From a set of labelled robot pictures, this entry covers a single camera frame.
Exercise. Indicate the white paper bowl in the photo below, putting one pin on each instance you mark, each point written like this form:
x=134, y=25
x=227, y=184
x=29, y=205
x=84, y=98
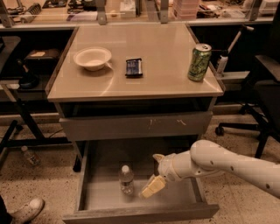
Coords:
x=92, y=58

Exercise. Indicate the green soda can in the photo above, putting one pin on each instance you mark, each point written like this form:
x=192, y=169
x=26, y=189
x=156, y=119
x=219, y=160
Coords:
x=201, y=55

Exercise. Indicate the open grey middle drawer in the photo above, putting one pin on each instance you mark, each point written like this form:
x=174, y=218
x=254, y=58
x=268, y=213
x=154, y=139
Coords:
x=100, y=199

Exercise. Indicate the white shoe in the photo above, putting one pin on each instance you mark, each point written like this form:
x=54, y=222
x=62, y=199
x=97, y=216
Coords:
x=28, y=211

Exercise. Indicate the water bottle on floor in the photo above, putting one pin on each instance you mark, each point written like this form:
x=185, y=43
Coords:
x=30, y=156

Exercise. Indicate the closed grey top drawer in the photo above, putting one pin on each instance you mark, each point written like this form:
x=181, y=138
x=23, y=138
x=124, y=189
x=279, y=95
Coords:
x=135, y=126

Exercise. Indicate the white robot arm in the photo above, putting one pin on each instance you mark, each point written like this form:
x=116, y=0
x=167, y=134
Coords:
x=208, y=158

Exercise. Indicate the clear plastic water bottle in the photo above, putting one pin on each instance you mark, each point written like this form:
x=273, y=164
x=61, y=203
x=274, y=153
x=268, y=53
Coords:
x=126, y=179

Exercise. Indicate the grey drawer cabinet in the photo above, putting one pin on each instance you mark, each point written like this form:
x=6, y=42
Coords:
x=130, y=81

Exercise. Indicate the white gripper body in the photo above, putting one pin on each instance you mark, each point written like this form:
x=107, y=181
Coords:
x=166, y=166

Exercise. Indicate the long background workbench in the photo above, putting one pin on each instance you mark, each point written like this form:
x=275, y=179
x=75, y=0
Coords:
x=43, y=13

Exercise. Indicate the black office chair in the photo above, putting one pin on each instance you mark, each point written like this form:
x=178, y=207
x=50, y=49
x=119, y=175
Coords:
x=263, y=83

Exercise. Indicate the dark box under bench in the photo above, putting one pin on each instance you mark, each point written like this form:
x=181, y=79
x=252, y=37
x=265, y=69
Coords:
x=42, y=59

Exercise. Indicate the dark blue snack bar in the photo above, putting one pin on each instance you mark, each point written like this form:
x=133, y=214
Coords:
x=134, y=68

